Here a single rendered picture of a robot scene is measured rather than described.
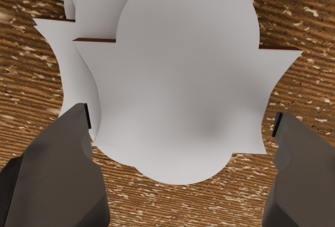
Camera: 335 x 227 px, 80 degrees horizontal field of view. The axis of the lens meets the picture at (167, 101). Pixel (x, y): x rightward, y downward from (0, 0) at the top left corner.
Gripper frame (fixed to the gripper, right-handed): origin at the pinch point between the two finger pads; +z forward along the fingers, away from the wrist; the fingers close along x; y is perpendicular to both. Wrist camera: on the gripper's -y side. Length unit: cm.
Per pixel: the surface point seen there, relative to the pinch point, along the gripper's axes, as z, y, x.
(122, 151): 0.8, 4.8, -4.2
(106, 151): 0.8, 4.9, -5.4
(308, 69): 3.8, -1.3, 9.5
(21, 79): 3.9, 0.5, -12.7
